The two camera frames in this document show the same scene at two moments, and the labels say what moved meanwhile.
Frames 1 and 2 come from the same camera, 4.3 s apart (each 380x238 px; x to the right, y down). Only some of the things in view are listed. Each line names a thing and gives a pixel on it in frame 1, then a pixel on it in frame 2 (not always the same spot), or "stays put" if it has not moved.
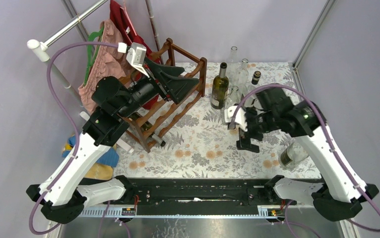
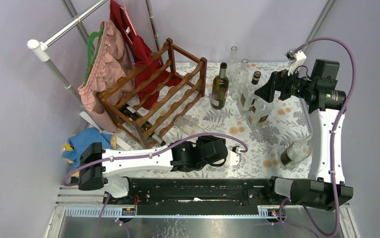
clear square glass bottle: [234, 97] -> [188, 127]
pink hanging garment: [107, 62] stays put
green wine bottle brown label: [147, 125] stays put
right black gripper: [244, 143] -> [279, 81]
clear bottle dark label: [291, 157] stays put
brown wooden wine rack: [150, 126] stays put
